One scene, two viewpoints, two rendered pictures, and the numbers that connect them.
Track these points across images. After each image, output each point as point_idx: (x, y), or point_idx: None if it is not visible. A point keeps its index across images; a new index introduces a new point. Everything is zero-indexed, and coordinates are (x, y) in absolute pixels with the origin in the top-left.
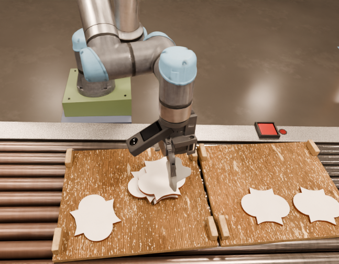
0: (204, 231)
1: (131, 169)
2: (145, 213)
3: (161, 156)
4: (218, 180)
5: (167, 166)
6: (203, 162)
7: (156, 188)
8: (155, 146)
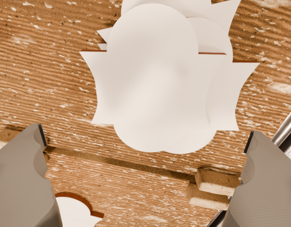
0: (23, 125)
1: (254, 9)
2: (77, 6)
3: (251, 115)
4: (134, 187)
5: (18, 205)
6: (186, 183)
7: (123, 67)
8: (261, 159)
